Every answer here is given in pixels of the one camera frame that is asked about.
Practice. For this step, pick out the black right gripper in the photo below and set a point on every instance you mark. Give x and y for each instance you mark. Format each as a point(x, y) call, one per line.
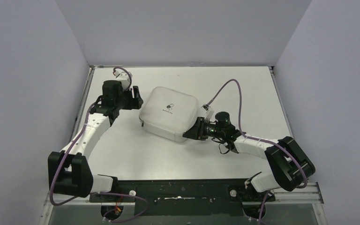
point(197, 132)

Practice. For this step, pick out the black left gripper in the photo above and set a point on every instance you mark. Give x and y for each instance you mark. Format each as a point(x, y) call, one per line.
point(133, 99)

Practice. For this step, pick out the grey storage box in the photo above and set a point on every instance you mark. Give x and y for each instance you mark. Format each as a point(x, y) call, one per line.
point(168, 113)

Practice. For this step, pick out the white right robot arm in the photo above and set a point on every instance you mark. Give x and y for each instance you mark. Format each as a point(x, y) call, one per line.
point(290, 168)

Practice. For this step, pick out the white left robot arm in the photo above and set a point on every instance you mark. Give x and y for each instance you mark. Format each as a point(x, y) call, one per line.
point(68, 170)

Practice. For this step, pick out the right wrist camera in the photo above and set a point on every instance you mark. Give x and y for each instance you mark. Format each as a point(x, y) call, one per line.
point(207, 111)

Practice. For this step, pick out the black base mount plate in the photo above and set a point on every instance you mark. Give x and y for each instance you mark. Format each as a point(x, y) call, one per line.
point(187, 197)

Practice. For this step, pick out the aluminium frame rail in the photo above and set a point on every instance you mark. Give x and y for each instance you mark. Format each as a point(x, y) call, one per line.
point(311, 194)

